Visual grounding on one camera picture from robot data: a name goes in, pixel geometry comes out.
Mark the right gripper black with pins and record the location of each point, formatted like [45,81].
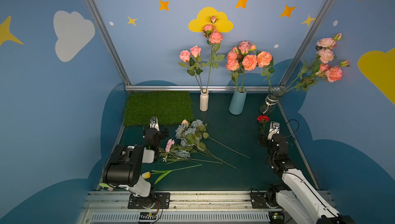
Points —
[264,139]

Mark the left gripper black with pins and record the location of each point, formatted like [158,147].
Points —
[163,133]

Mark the red carnation flower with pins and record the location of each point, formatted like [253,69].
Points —
[263,120]

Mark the blue hydrangea bunch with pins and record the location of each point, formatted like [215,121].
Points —
[191,136]

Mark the small pink rosebud stem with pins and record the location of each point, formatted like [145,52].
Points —
[195,51]

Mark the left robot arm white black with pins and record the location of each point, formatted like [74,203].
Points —
[123,169]

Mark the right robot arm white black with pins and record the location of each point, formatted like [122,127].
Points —
[295,194]

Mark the clear glass vase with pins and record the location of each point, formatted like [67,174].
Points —
[271,100]

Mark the teal cylindrical vase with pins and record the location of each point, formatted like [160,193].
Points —
[238,100]

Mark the white ribbed ceramic vase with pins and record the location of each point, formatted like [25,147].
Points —
[204,100]

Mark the pink flower bunch on table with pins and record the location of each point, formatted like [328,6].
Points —
[169,150]

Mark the green artificial grass mat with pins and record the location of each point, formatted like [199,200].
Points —
[170,107]

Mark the yellow tulip with stem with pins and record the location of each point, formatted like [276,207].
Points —
[164,173]

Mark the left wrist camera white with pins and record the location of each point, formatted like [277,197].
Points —
[154,123]

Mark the aluminium frame back bar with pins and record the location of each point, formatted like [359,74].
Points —
[190,88]

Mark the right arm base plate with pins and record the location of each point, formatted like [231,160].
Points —
[263,200]

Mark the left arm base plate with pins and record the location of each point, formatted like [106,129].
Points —
[155,200]

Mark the aluminium rail front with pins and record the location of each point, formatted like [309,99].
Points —
[182,207]

